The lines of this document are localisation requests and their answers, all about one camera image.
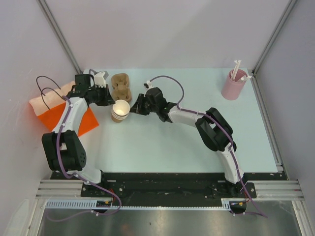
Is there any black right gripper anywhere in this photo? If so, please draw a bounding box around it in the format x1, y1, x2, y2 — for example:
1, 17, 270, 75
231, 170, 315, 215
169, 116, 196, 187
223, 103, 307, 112
129, 94, 158, 116

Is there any stack of brown paper cups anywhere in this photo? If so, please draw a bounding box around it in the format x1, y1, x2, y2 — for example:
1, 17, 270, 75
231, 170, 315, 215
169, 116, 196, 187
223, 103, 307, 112
111, 100, 130, 123

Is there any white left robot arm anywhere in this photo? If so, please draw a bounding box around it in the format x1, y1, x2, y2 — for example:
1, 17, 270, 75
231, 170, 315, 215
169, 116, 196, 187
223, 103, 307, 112
42, 71, 114, 197

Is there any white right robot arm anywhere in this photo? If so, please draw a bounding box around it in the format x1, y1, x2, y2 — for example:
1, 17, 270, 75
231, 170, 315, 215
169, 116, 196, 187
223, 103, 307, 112
130, 88, 245, 197

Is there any brown pulp cup carrier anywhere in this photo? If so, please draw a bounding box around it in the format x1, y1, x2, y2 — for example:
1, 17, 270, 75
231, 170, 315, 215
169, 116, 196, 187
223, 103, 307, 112
111, 73, 132, 103

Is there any orange paper bag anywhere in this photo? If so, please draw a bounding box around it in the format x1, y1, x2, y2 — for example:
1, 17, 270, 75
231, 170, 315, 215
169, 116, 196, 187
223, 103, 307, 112
29, 81, 99, 136

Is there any pink cylindrical holder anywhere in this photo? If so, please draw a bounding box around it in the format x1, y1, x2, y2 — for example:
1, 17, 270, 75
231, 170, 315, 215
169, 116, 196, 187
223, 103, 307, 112
221, 69, 248, 101

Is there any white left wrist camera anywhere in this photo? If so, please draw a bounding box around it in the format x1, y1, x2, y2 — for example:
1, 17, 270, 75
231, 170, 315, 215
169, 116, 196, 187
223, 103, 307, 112
94, 71, 108, 88

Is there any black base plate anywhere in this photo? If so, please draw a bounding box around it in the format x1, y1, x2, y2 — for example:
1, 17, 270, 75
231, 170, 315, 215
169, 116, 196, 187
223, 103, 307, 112
50, 172, 288, 199

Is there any white cable duct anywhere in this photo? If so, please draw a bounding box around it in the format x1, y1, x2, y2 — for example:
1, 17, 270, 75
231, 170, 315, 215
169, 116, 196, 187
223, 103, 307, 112
45, 199, 231, 210

